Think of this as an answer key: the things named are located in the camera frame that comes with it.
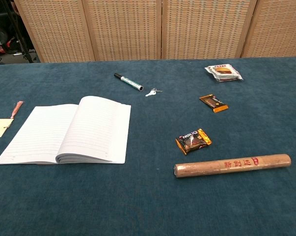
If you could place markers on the blue bookmark with tassel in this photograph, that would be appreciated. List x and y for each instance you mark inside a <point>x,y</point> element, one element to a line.
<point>0,127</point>

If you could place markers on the small white key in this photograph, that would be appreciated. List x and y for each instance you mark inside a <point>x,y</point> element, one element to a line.
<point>150,93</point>

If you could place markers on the black white marker pen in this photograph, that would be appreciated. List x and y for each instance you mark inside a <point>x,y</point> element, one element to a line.
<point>128,81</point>

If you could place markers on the brown chocolate wafer snack packet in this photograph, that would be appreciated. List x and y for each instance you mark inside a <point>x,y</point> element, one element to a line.
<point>193,142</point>

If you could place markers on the open white lined notebook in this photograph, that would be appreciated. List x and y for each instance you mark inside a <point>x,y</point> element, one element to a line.
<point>96,127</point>

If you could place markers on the small orange brown snack packet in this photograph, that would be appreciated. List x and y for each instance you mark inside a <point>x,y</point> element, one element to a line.
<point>214,103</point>

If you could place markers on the blue carpet table mat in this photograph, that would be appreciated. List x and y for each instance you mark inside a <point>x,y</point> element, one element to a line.
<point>138,196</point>

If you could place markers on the white cookie snack packet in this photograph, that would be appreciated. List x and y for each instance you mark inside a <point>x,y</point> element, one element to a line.
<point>223,72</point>

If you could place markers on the brown paper-wrapped roll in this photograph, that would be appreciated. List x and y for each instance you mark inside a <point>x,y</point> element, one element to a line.
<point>223,166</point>

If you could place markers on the wooden wicker folding screen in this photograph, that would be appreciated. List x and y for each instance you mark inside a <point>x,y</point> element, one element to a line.
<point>125,29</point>

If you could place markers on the black tripod stand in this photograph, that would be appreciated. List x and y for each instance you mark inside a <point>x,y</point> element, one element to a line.
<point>23,41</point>

